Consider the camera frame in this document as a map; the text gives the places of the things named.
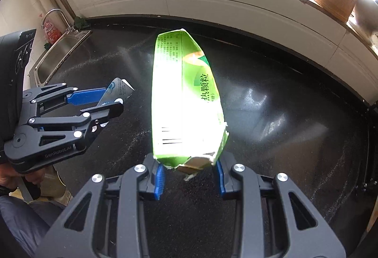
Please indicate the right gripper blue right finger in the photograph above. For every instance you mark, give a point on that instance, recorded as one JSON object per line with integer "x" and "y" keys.
{"x": 219, "y": 178}

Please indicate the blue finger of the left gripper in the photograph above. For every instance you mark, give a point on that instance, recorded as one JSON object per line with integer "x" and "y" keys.
{"x": 82, "y": 97}
{"x": 102, "y": 114}

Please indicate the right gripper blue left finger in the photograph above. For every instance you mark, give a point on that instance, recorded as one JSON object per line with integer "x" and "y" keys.
{"x": 159, "y": 181}

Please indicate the silver blue wrapper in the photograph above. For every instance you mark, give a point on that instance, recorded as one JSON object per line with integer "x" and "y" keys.
{"x": 119, "y": 90}

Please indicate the green torn carton box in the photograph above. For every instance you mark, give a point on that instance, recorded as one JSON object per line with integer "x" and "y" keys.
{"x": 189, "y": 131}

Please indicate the steel kitchen sink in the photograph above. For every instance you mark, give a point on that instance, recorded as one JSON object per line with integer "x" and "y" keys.
{"x": 52, "y": 59}

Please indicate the person's left hand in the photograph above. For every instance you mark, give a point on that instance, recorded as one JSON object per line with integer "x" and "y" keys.
{"x": 9, "y": 177}

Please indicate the chrome faucet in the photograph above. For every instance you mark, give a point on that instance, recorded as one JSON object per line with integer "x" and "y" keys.
{"x": 58, "y": 17}

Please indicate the dark green scouring pad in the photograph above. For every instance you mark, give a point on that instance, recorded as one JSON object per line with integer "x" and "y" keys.
{"x": 81, "y": 24}

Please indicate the red detergent pouch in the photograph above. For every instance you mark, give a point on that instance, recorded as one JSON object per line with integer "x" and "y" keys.
{"x": 51, "y": 32}

